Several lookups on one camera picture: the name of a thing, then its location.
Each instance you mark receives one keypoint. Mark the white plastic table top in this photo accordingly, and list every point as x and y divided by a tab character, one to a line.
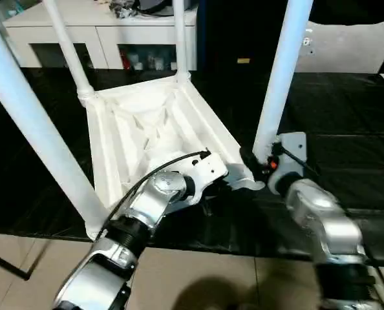
121	145

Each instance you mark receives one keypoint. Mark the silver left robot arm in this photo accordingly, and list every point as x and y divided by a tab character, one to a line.
153	200

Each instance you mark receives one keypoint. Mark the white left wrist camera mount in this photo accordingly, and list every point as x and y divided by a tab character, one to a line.
208	168

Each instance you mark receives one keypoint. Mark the grey printed pillow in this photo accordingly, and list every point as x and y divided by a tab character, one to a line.
347	48

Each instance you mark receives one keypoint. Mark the black plastic packet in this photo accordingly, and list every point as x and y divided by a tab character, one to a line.
124	11

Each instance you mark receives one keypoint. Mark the black work mat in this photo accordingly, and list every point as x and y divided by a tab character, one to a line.
340	113

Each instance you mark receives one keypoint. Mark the black sofa with gold label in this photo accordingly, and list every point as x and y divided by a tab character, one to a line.
227	32

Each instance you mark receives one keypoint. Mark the black metal frame bar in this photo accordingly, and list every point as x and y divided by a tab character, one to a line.
4	264

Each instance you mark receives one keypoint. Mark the white cabinet with glass doors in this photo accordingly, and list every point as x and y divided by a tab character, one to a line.
114	35

